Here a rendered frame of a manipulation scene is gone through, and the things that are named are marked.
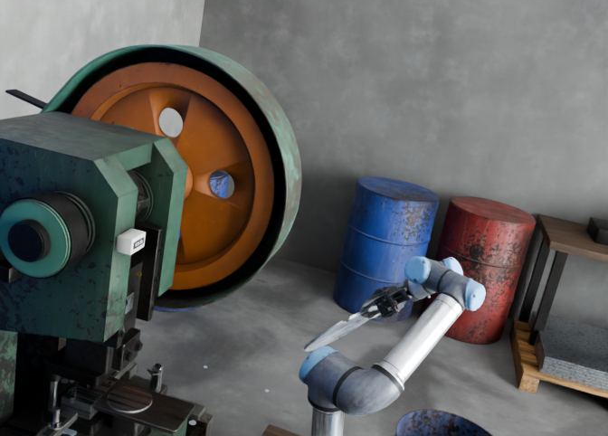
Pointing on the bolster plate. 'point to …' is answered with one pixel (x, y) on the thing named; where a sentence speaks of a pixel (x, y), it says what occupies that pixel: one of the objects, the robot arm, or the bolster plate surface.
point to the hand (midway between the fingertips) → (365, 311)
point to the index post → (156, 378)
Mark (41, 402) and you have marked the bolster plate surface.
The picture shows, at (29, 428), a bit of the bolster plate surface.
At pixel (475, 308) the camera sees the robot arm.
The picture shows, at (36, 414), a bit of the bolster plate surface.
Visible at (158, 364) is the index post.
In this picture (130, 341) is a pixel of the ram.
